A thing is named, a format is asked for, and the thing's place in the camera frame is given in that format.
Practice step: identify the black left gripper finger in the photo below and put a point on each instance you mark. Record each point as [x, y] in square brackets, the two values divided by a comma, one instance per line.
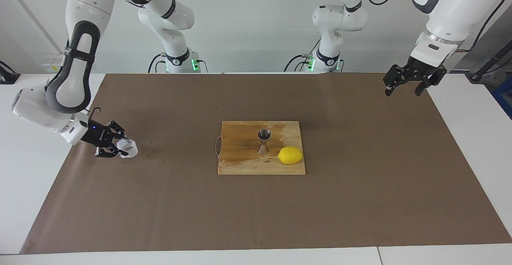
[396, 75]
[434, 79]

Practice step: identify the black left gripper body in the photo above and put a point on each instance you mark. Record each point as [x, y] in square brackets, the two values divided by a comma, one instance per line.
[422, 69]

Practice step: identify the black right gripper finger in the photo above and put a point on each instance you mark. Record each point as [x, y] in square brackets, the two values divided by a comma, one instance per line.
[116, 129]
[106, 153]

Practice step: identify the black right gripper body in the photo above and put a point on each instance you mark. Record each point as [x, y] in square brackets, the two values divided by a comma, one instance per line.
[98, 135]

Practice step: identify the clear crinkled plastic cup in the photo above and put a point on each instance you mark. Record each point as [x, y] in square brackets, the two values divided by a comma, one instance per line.
[130, 148]

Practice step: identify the steel double jigger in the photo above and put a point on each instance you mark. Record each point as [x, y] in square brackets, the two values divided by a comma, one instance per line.
[264, 135]

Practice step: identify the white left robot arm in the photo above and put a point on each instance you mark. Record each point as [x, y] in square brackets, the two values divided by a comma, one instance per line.
[456, 5]

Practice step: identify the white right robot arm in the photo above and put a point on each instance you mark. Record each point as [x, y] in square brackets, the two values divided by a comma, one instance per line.
[76, 77]

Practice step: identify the black floor stand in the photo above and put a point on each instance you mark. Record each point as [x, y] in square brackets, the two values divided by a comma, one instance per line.
[486, 67]

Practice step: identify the blue crate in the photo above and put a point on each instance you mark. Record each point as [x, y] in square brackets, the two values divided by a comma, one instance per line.
[504, 97]

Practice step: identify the brown paper table mat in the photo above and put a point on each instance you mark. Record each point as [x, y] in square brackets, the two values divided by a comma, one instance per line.
[160, 209]

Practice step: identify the wooden cutting board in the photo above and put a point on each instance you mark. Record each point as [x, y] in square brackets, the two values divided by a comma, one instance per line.
[240, 157]

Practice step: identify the yellow lemon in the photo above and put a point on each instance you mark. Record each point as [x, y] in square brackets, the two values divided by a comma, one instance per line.
[290, 155]

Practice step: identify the white wall socket box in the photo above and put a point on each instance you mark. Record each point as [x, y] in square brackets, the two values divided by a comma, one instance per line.
[54, 65]

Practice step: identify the black desk clamp mount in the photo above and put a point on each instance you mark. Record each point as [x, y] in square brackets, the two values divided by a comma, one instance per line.
[8, 77]

